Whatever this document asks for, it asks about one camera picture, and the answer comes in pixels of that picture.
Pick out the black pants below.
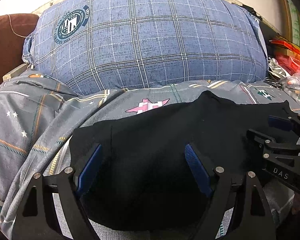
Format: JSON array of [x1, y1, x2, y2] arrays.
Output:
[[70, 91, 297, 231]]

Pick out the clear plastic bag clutter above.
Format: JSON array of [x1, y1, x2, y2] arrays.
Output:
[[264, 57, 300, 105]]

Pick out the red plastic packaging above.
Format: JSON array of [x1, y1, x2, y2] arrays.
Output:
[[269, 38, 300, 75]]

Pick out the grey patterned bed sheet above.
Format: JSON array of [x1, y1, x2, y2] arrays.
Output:
[[0, 70, 300, 239]]

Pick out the gold framed picture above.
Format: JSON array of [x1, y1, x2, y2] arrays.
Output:
[[282, 0, 300, 47]]

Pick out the blue plaid pillow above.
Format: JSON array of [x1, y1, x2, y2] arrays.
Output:
[[22, 0, 268, 95]]

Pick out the wooden bed frame edge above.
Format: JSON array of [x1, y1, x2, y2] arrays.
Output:
[[2, 63, 29, 81]]

